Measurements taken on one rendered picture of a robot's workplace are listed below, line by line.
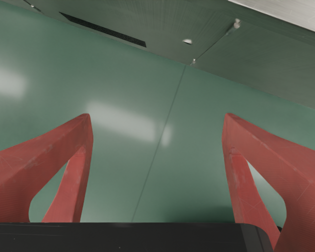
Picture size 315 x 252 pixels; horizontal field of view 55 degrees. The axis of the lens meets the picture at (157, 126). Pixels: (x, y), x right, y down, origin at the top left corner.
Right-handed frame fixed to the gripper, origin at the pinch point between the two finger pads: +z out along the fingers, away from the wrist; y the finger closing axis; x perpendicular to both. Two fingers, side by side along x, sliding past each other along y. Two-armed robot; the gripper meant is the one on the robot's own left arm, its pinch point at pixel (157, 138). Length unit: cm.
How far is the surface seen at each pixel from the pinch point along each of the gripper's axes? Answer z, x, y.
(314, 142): 83, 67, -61
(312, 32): 16.6, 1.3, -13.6
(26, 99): 91, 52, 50
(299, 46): 29.7, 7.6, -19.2
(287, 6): 17.3, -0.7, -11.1
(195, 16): 34.6, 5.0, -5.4
